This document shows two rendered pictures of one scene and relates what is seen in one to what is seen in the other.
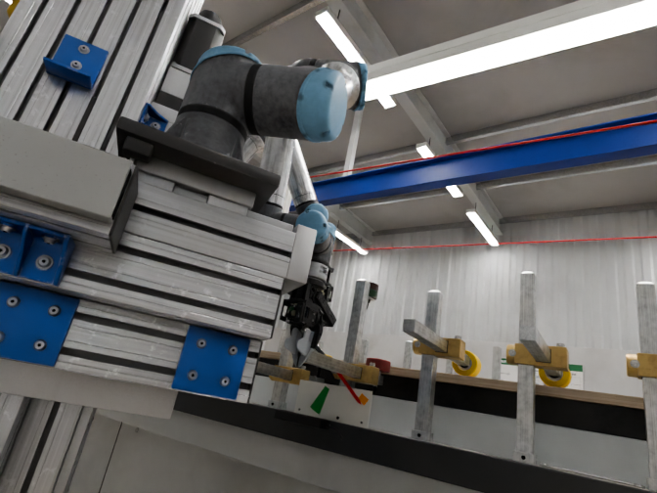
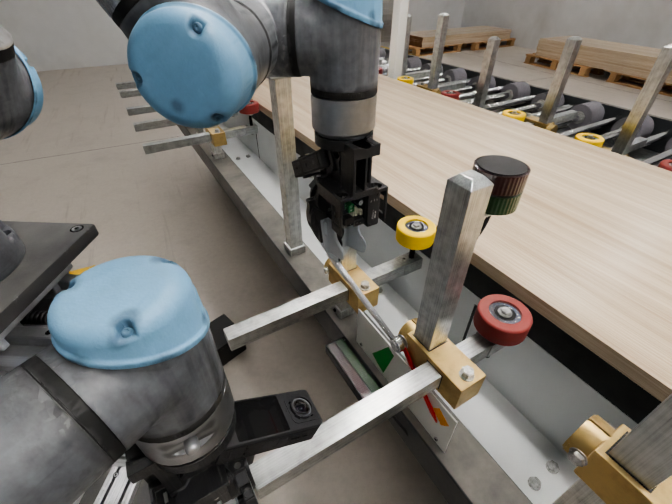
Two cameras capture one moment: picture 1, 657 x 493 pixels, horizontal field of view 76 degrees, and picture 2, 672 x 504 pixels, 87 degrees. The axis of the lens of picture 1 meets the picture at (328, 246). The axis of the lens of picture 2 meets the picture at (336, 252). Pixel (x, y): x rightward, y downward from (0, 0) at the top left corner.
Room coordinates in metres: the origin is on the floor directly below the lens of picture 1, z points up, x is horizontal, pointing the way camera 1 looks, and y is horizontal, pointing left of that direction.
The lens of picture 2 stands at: (0.97, -0.14, 1.32)
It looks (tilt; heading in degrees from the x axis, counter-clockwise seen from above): 38 degrees down; 24
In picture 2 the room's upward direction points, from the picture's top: straight up
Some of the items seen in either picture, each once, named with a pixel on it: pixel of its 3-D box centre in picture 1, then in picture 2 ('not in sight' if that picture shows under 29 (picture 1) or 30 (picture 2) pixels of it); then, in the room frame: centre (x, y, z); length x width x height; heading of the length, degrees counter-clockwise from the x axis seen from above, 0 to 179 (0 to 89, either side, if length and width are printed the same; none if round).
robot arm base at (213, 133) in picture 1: (204, 152); not in sight; (0.61, 0.23, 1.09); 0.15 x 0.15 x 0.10
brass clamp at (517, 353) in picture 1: (537, 356); not in sight; (1.05, -0.56, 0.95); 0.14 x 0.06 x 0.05; 54
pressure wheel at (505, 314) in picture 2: (376, 376); (495, 333); (1.42, -0.23, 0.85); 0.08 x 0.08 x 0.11
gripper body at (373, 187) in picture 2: (317, 283); (346, 178); (1.36, 0.01, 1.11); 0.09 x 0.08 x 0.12; 54
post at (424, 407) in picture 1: (428, 373); (590, 498); (1.20, -0.34, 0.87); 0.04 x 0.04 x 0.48; 54
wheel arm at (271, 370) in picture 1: (284, 374); (333, 295); (1.43, 0.06, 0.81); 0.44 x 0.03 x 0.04; 144
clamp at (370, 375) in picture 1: (356, 373); (438, 357); (1.34, -0.16, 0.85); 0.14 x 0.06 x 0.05; 54
